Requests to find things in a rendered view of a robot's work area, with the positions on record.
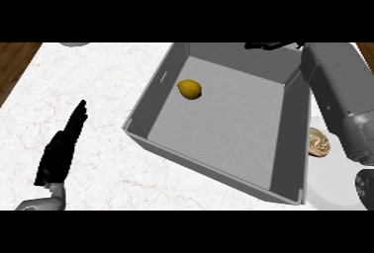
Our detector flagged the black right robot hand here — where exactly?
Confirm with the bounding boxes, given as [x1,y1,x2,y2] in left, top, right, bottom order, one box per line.
[245,42,308,51]

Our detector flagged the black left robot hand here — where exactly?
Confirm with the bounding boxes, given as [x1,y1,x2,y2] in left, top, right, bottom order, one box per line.
[33,99,89,188]

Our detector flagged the yellow lemon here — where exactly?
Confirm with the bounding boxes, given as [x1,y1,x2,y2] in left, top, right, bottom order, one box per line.
[177,79,203,101]

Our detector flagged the grey open box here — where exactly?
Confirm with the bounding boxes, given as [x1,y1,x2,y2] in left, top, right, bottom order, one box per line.
[122,42,313,206]

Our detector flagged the brown swirled pastry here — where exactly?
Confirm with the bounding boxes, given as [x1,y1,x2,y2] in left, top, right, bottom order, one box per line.
[310,127,332,158]

